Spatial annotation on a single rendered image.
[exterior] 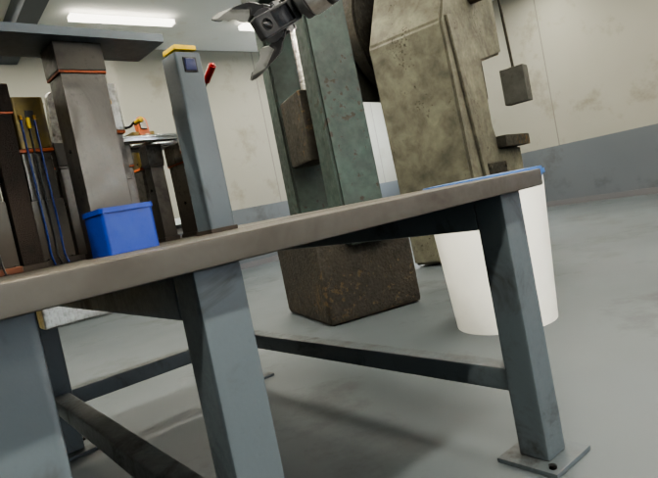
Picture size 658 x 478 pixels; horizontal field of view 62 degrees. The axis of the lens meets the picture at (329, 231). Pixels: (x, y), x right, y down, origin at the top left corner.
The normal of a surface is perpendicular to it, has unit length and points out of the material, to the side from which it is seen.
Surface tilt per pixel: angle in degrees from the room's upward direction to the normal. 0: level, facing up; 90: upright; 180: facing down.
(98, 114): 90
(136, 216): 90
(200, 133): 90
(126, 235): 90
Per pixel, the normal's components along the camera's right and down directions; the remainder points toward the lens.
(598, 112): -0.77, 0.18
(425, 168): -0.61, 0.20
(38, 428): 0.61, -0.08
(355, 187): 0.38, -0.05
